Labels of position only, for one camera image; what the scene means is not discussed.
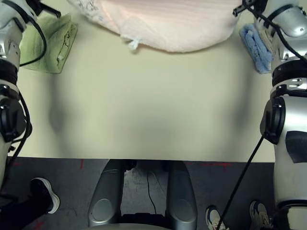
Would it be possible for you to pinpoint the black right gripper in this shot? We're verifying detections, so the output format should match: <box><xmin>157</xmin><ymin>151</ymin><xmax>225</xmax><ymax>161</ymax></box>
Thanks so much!
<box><xmin>232</xmin><ymin>0</ymin><xmax>268</xmax><ymax>17</ymax></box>

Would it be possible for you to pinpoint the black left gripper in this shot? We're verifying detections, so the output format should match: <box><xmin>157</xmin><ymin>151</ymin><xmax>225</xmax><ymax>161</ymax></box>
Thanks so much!
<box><xmin>28</xmin><ymin>0</ymin><xmax>62</xmax><ymax>18</ymax></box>

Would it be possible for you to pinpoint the pink towel with swan embroidery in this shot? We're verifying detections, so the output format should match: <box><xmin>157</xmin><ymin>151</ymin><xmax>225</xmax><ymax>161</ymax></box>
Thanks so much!
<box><xmin>66</xmin><ymin>0</ymin><xmax>243</xmax><ymax>53</ymax></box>

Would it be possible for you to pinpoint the beige folded towel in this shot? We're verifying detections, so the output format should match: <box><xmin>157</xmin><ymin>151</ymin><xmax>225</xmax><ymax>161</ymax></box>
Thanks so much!
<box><xmin>254</xmin><ymin>23</ymin><xmax>276</xmax><ymax>57</ymax></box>

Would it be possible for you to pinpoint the green folded towel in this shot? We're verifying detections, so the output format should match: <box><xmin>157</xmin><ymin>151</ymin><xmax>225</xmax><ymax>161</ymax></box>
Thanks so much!
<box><xmin>19</xmin><ymin>14</ymin><xmax>79</xmax><ymax>74</ymax></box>

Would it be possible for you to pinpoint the light blue folded towel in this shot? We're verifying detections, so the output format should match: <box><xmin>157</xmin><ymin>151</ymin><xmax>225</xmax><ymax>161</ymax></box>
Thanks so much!
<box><xmin>239</xmin><ymin>23</ymin><xmax>274</xmax><ymax>74</ymax></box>

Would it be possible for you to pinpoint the black bystander shoe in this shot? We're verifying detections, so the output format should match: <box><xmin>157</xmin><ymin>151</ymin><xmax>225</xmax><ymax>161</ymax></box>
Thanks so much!
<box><xmin>30</xmin><ymin>177</ymin><xmax>60</xmax><ymax>214</ymax></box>

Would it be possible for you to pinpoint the grey robot left leg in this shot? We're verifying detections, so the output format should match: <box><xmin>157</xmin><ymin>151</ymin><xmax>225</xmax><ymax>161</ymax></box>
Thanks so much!
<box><xmin>87</xmin><ymin>159</ymin><xmax>135</xmax><ymax>227</ymax></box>

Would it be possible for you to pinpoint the grey robot leg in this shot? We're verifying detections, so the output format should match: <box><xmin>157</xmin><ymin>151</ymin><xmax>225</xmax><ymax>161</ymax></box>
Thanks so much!
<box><xmin>87</xmin><ymin>159</ymin><xmax>135</xmax><ymax>227</ymax></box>
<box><xmin>163</xmin><ymin>160</ymin><xmax>199</xmax><ymax>228</ymax></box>

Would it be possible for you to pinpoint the grey robot right leg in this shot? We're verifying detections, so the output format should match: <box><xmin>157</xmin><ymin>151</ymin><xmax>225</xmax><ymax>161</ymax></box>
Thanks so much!
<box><xmin>163</xmin><ymin>160</ymin><xmax>199</xmax><ymax>228</ymax></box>

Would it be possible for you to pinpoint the black bystander trouser leg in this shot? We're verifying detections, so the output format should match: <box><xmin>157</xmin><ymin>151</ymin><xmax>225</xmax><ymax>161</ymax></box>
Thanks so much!
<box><xmin>0</xmin><ymin>191</ymin><xmax>52</xmax><ymax>230</ymax></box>

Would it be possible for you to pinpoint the robot pelvis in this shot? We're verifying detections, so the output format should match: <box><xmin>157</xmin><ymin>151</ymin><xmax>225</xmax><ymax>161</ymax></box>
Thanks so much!
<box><xmin>83</xmin><ymin>212</ymin><xmax>173</xmax><ymax>230</ymax></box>

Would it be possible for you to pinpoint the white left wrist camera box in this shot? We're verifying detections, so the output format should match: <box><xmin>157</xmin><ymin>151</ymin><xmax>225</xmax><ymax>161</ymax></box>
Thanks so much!
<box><xmin>0</xmin><ymin>0</ymin><xmax>36</xmax><ymax>27</ymax></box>

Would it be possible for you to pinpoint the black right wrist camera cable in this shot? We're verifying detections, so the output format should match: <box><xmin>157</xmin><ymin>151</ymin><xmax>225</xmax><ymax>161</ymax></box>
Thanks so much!
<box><xmin>214</xmin><ymin>4</ymin><xmax>307</xmax><ymax>230</ymax></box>

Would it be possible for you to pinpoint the thin black floor cable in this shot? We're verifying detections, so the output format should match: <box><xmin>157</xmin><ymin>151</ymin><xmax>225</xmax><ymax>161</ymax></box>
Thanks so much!
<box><xmin>146</xmin><ymin>171</ymin><xmax>158</xmax><ymax>215</ymax></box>

